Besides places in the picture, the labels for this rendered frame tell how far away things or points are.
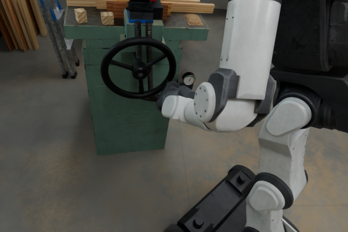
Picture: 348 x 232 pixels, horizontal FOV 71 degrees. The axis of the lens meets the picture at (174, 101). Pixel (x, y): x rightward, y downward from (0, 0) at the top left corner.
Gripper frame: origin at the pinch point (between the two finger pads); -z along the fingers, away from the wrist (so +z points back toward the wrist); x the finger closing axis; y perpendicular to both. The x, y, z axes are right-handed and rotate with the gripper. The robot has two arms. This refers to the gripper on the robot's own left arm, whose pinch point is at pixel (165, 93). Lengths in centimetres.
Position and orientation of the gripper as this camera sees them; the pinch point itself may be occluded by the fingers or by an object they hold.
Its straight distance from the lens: 94.8
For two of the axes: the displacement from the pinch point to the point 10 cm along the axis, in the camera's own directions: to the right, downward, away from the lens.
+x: 4.9, -8.7, -0.9
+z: 2.5, 2.5, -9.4
